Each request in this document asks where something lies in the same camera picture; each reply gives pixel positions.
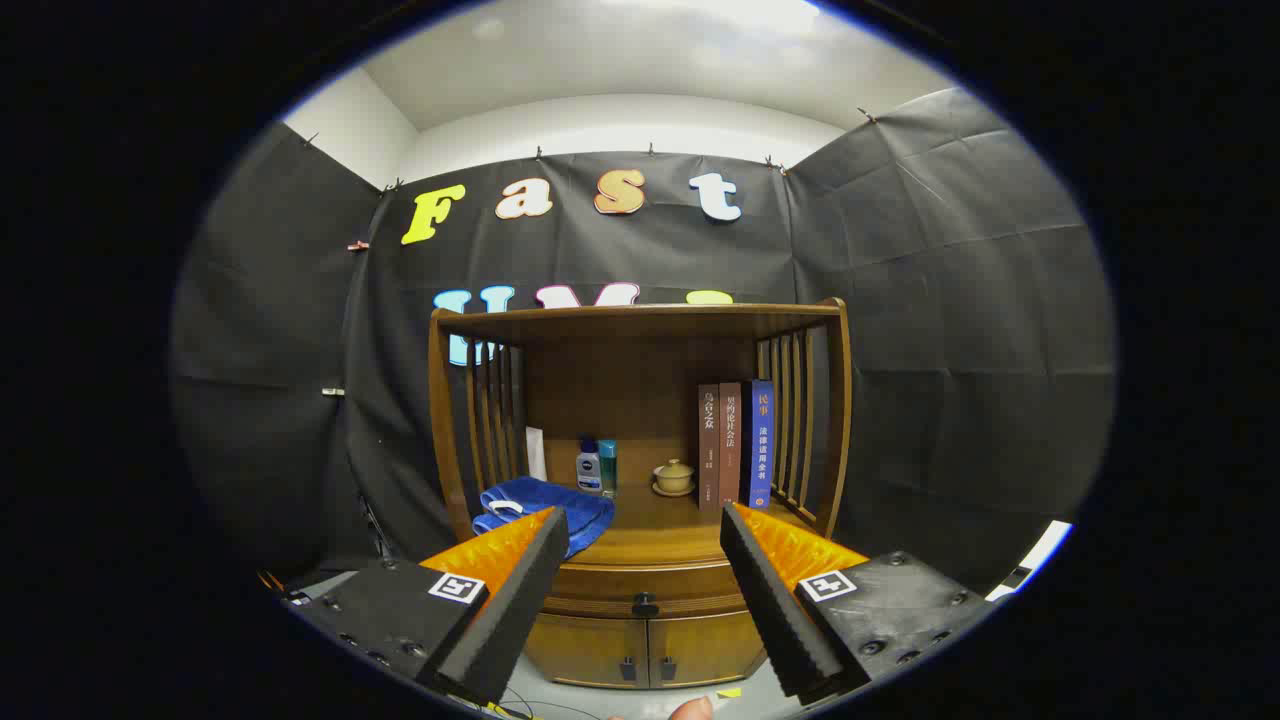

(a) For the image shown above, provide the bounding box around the brown book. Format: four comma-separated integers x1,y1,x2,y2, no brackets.
718,382,743,507
698,384,721,513

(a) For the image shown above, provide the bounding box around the black backdrop cloth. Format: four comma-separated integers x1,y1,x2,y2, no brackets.
170,88,1116,601

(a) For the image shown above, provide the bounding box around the wooden cabinet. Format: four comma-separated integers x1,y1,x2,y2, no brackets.
428,297,853,691

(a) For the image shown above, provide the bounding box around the wooden cabinet door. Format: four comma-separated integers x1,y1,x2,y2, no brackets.
648,615,767,689
525,615,649,689

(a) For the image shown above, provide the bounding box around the blue book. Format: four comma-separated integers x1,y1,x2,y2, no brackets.
741,379,775,511

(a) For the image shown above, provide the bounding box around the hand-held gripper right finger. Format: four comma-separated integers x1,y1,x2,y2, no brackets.
719,502,998,701

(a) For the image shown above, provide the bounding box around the wooden countertop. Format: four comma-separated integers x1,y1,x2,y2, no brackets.
470,485,831,567

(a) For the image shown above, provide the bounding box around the white panel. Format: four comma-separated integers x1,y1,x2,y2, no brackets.
985,520,1073,603

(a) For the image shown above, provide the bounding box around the blue towel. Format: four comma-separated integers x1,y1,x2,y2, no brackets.
472,476,616,559

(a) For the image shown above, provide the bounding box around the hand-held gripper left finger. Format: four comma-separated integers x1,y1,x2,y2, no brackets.
280,505,570,708

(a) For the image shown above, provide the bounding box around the thin floor cable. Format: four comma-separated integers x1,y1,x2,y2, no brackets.
490,685,601,720

